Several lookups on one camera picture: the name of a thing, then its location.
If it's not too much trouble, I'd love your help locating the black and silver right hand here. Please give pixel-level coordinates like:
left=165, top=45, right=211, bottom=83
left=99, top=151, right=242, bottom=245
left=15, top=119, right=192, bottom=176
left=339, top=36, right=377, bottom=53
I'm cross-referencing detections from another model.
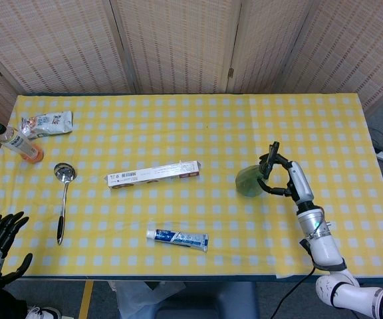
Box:
left=259, top=152, right=315, bottom=205

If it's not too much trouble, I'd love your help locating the green spray bottle black trigger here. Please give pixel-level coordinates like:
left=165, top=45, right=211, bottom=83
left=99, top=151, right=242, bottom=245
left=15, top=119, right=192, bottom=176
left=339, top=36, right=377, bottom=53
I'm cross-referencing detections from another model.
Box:
left=235, top=141, right=281, bottom=197

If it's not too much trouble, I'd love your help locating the orange drink bottle black cap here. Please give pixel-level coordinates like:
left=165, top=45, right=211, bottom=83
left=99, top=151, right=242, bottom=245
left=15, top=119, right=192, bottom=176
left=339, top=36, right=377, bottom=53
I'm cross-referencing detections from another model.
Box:
left=0, top=122, right=45, bottom=163

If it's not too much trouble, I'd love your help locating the white and black sneaker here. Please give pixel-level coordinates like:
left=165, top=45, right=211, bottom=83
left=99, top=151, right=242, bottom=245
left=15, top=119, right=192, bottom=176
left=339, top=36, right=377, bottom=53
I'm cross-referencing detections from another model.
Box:
left=27, top=306, right=62, bottom=319

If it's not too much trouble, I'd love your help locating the yellow white checkered tablecloth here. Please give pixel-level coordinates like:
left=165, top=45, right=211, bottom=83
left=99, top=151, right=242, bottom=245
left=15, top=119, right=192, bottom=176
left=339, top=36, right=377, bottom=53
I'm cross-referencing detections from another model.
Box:
left=0, top=94, right=383, bottom=280

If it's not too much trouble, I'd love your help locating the blue white toothpaste tube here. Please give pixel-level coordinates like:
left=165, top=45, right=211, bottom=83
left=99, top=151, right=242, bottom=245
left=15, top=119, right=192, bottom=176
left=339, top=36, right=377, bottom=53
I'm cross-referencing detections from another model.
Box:
left=146, top=228, right=209, bottom=253

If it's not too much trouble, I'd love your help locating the long white cardboard box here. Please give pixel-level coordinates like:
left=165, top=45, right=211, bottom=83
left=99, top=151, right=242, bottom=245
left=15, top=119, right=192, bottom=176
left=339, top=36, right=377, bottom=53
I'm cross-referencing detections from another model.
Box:
left=106, top=159, right=201, bottom=191

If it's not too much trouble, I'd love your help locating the grey blue base block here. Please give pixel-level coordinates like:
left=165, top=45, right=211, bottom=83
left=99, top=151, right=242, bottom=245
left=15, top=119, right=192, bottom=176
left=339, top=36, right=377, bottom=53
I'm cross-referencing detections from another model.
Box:
left=154, top=282, right=259, bottom=319

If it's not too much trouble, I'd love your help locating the white crumpled snack bag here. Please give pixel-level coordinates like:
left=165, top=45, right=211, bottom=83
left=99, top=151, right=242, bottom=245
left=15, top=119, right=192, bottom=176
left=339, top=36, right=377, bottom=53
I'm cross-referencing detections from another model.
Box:
left=19, top=110, right=74, bottom=139

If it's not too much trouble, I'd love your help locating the translucent white plastic bag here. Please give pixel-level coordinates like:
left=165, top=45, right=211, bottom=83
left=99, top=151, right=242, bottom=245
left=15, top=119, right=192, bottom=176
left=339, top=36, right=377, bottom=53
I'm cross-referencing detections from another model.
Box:
left=115, top=281, right=186, bottom=319

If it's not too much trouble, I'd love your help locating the black floor cable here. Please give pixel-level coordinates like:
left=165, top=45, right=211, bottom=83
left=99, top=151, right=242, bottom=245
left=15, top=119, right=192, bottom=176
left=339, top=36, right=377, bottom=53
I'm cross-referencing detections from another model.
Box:
left=368, top=127, right=383, bottom=154

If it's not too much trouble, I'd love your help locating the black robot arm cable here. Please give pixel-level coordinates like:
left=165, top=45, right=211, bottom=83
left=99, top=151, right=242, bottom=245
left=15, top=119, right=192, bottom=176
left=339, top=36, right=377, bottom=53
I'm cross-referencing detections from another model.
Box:
left=279, top=265, right=316, bottom=319

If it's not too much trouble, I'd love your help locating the stainless steel ladle black handle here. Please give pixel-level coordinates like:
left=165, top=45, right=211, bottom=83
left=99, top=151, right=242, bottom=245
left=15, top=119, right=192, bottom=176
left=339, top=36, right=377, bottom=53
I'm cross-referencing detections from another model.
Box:
left=53, top=161, right=77, bottom=246

